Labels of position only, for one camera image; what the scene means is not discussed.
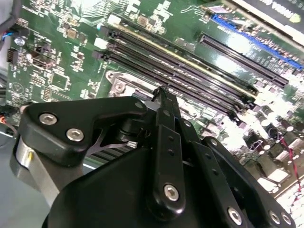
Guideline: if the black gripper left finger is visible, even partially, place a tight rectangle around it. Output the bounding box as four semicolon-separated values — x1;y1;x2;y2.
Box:
9;86;186;221

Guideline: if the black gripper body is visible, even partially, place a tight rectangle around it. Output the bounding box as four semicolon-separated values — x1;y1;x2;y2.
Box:
41;148;230;228

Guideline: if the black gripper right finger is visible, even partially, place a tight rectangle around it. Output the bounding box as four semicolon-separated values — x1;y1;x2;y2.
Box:
166;89;296;228

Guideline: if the metal socket cover frame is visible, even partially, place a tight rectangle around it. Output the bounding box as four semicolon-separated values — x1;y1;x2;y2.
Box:
123;80;159;112

